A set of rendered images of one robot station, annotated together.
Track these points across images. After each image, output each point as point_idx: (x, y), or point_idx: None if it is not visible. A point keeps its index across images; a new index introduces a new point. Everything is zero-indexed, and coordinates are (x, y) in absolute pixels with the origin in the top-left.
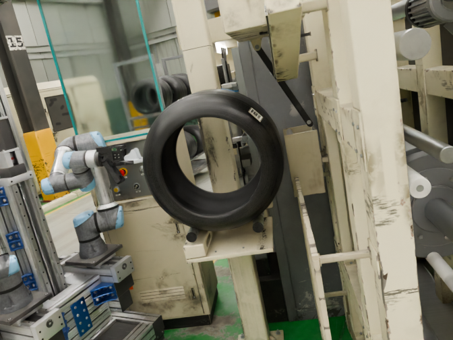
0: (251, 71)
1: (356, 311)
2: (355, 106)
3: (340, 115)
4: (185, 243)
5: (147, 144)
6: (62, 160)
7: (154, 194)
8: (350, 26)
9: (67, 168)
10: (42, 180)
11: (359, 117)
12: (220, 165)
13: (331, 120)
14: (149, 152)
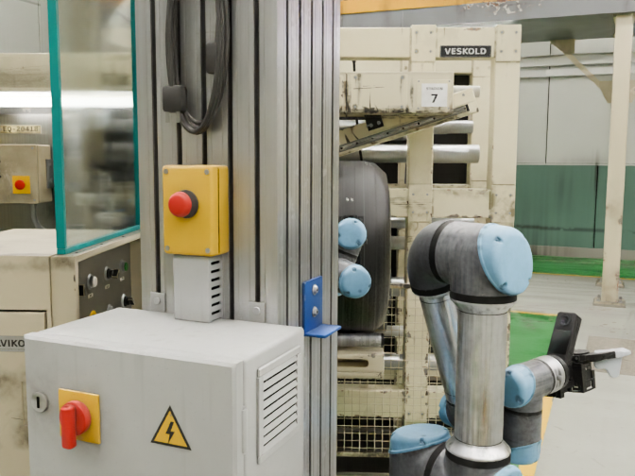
0: None
1: (352, 415)
2: (502, 182)
3: (433, 196)
4: (372, 353)
5: (384, 213)
6: (364, 231)
7: (384, 282)
8: (516, 135)
9: (359, 246)
10: (361, 267)
11: (515, 188)
12: None
13: None
14: (388, 223)
